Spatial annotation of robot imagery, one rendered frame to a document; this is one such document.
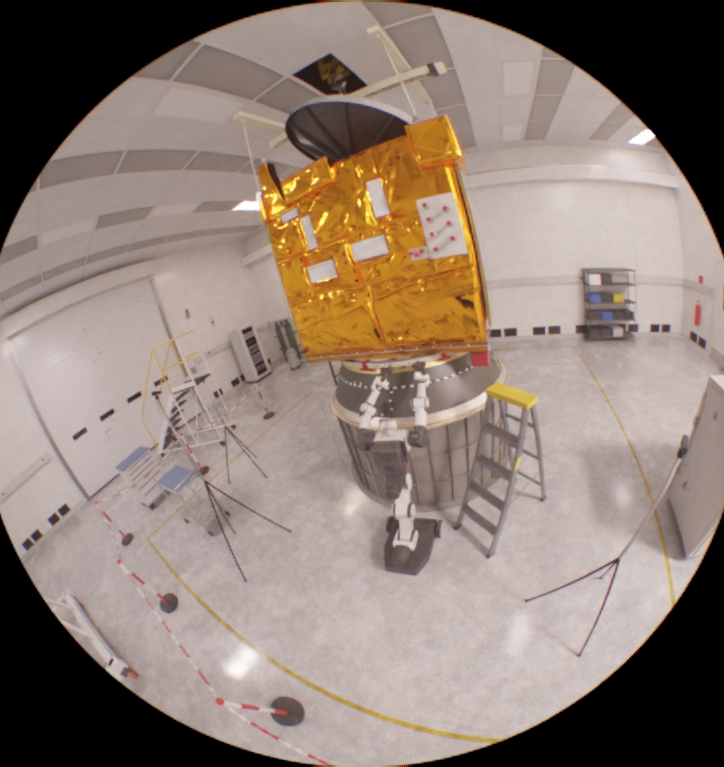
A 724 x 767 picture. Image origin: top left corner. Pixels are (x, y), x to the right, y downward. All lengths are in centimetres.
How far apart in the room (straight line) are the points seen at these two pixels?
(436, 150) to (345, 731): 433
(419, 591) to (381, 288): 275
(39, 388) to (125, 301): 349
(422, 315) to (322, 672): 317
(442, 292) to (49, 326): 858
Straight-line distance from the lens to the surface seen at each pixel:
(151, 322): 899
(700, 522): 328
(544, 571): 290
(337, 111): 288
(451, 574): 282
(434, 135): 229
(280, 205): 302
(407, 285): 228
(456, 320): 224
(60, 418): 847
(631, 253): 874
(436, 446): 269
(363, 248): 244
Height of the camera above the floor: 256
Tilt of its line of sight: 22 degrees down
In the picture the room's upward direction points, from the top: 16 degrees counter-clockwise
